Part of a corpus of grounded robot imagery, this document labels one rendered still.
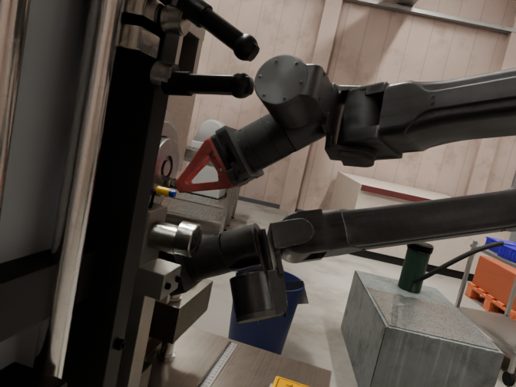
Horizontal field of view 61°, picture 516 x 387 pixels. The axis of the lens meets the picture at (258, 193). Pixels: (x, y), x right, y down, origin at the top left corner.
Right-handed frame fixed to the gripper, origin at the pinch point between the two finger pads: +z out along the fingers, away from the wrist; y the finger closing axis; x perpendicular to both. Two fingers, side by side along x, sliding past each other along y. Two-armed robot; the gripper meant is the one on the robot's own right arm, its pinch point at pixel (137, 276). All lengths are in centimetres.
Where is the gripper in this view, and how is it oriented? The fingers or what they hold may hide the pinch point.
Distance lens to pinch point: 68.3
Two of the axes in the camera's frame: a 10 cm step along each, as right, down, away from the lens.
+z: -9.3, 2.7, 2.3
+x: -2.8, -9.6, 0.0
